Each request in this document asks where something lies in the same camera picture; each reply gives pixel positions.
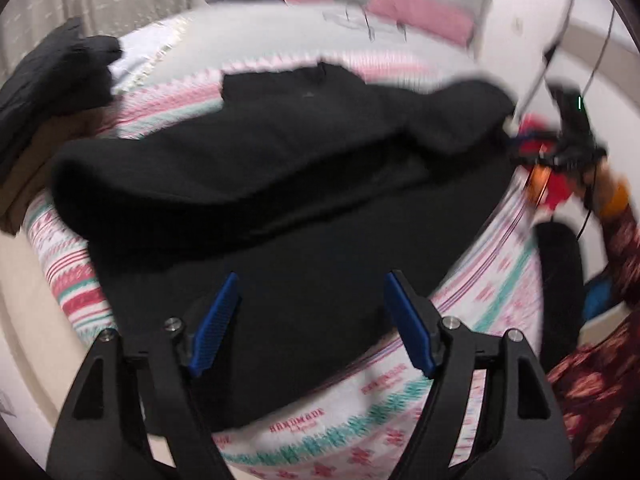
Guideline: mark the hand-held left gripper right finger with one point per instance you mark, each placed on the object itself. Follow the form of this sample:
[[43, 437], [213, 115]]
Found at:
[[410, 330]]

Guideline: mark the black jacket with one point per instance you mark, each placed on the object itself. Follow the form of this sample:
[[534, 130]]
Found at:
[[300, 185]]

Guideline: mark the blue object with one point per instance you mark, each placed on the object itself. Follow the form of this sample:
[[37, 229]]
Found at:
[[599, 297]]

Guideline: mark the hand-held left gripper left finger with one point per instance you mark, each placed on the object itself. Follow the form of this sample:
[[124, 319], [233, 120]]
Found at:
[[215, 330]]

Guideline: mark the patterned knit blanket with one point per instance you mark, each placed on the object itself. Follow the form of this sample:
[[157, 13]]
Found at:
[[350, 425]]

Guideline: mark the person's right forearm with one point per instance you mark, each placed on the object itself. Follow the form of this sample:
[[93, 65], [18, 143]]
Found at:
[[622, 245]]

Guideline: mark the dark puffer jacket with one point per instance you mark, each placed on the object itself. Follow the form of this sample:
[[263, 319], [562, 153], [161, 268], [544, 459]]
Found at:
[[50, 75]]

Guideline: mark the person's patterned dress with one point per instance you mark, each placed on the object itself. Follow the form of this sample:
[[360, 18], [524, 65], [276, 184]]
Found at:
[[595, 400]]

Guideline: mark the folded brown garment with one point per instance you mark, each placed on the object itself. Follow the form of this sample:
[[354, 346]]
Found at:
[[30, 180]]

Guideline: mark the orange wristband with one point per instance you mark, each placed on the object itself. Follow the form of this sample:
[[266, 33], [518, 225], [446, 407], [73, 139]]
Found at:
[[615, 200]]

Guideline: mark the bed with grey sheet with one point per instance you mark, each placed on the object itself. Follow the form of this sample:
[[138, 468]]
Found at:
[[250, 40]]

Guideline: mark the white wall socket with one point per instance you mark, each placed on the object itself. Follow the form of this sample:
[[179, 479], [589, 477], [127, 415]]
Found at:
[[519, 24]]

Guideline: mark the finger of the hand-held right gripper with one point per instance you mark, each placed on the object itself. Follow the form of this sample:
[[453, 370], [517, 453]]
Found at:
[[537, 136], [532, 159]]

